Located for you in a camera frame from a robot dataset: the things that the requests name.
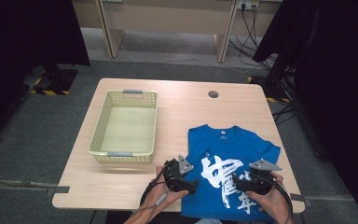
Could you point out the black curtain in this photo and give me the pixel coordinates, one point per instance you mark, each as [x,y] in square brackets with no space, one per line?
[338,77]
[12,46]

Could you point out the grey tape strip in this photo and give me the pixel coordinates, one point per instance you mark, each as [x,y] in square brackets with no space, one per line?
[300,198]
[59,189]

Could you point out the black stand base striped edge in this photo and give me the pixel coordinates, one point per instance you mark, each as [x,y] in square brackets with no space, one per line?
[279,100]
[62,81]

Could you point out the pale yellow plastic basket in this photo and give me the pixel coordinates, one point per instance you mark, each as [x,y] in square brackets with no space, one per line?
[99,133]

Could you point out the person's right hand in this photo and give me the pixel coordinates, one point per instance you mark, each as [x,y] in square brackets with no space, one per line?
[273,205]

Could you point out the blue t-shirt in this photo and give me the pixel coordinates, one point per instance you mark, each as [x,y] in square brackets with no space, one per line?
[230,146]

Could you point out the beige wooden desk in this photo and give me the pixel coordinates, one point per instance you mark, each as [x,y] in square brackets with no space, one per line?
[167,15]

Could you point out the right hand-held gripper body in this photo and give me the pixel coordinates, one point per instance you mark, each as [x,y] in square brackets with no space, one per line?
[261,183]

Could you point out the white power socket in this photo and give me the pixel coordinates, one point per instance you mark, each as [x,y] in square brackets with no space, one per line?
[248,3]

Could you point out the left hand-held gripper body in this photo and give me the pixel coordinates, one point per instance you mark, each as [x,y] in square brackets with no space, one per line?
[177,180]

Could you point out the white sheet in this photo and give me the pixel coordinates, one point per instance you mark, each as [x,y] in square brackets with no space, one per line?
[208,221]

